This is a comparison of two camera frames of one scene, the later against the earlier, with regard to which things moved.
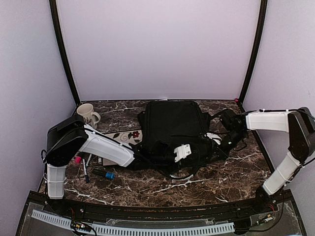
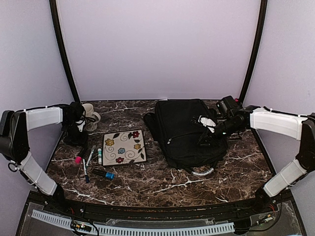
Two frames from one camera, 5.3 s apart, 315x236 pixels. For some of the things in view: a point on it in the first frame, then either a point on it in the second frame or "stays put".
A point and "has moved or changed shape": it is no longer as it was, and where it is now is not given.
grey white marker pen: (89, 159) stays put
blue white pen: (85, 172) stays put
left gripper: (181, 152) -> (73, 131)
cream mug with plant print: (86, 110) stays put
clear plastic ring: (182, 178) -> (203, 172)
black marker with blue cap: (107, 174) stays put
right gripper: (223, 153) -> (208, 136)
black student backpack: (166, 125) has moved or changed shape
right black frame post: (264, 8) stays put
